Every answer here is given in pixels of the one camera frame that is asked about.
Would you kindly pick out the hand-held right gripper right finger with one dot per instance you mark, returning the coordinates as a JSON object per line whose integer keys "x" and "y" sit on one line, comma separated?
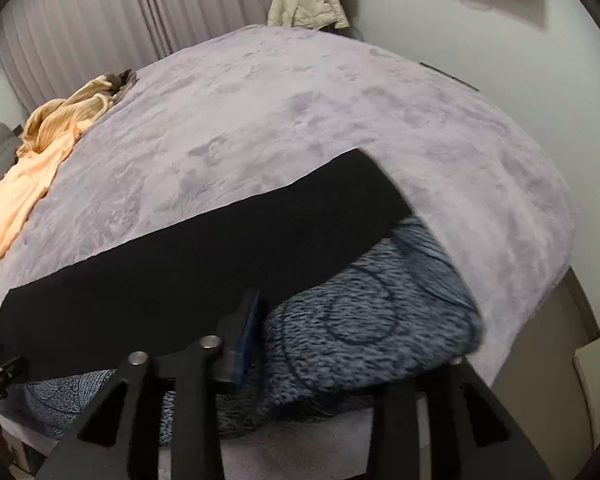
{"x": 397, "y": 410}

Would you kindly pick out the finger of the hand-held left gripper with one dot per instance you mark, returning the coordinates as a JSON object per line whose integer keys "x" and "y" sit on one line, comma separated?
{"x": 0, "y": 375}

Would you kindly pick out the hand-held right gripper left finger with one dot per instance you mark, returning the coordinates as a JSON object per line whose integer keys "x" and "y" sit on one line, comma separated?
{"x": 247, "y": 340}

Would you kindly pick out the black pants with speckled lining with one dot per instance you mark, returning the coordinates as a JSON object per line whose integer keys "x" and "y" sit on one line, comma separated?
{"x": 230, "y": 240}

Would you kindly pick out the orange cloth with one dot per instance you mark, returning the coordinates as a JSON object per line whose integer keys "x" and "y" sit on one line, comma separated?
{"x": 15, "y": 195}

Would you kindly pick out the grey plush blanket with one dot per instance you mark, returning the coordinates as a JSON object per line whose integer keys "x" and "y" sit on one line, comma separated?
{"x": 280, "y": 110}

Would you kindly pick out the yellow striped garment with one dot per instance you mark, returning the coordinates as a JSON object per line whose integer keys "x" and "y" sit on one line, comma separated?
{"x": 55, "y": 120}

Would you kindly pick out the grey-brown cloth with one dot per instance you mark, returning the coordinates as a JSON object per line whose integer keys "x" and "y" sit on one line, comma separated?
{"x": 122, "y": 82}

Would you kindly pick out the grey pleated curtain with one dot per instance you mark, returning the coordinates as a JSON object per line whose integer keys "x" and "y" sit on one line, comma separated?
{"x": 105, "y": 10}

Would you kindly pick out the beige wooden bed frame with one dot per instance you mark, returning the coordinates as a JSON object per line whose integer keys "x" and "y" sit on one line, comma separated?
{"x": 545, "y": 360}

